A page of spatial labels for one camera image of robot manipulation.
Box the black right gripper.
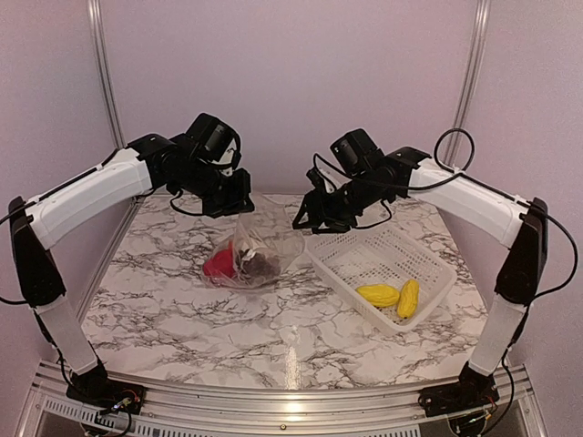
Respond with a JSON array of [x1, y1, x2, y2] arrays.
[[291, 169, 391, 233]]

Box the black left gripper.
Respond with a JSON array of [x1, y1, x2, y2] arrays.
[[171, 157, 253, 218]]

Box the red toy bell pepper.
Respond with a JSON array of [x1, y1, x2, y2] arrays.
[[203, 249, 235, 278]]

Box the clear zip top bag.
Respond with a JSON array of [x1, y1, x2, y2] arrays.
[[202, 194, 305, 290]]

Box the dark red toy grapes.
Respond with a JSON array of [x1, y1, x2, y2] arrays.
[[239, 254, 281, 279]]

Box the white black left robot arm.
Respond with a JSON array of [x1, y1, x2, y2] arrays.
[[2, 113, 254, 405]]

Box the white plastic mesh basket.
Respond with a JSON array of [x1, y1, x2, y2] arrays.
[[305, 223, 457, 336]]

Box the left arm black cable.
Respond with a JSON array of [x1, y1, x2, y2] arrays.
[[169, 190, 206, 216]]

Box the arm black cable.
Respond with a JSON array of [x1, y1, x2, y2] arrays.
[[169, 190, 206, 216], [313, 128, 476, 183]]

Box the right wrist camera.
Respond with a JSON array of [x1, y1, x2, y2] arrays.
[[306, 166, 337, 194]]

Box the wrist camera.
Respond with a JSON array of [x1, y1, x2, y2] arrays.
[[306, 166, 337, 194], [216, 136, 242, 171]]

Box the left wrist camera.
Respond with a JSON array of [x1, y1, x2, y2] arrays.
[[216, 136, 242, 171]]

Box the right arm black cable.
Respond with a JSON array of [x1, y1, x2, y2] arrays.
[[313, 128, 476, 183]]

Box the aluminium front rail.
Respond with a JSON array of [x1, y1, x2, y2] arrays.
[[17, 359, 547, 437]]

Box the left aluminium frame post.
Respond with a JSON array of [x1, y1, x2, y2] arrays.
[[87, 0, 127, 149]]

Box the aluminium frame post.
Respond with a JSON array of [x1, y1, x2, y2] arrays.
[[87, 0, 127, 149], [444, 0, 492, 169]]

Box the right aluminium frame post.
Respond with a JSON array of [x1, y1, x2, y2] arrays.
[[444, 0, 492, 169]]

